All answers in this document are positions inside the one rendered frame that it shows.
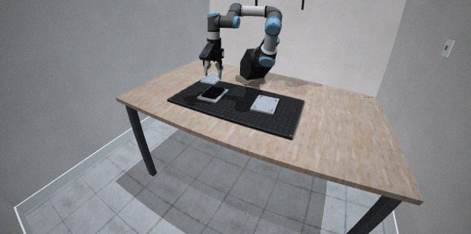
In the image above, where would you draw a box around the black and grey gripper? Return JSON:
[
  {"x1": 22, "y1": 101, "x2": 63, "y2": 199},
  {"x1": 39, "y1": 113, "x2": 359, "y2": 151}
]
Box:
[{"x1": 203, "y1": 38, "x2": 224, "y2": 80}]

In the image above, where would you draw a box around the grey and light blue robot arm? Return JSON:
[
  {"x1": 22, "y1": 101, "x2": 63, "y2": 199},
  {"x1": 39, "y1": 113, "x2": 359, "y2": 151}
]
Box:
[{"x1": 199, "y1": 2, "x2": 282, "y2": 67}]

